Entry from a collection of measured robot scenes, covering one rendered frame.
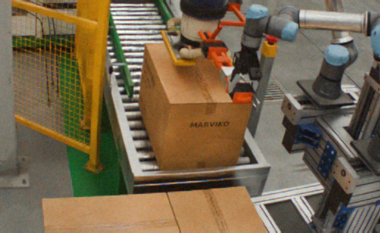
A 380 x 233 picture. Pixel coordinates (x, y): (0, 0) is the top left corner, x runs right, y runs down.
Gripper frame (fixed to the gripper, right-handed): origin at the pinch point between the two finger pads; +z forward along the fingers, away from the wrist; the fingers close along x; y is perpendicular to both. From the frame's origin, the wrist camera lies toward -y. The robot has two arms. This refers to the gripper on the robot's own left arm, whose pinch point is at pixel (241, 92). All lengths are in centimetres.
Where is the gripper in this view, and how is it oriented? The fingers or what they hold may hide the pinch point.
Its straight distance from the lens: 199.9
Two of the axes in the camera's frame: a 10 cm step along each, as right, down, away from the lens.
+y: -2.4, -5.7, 7.8
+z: -1.6, 8.2, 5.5
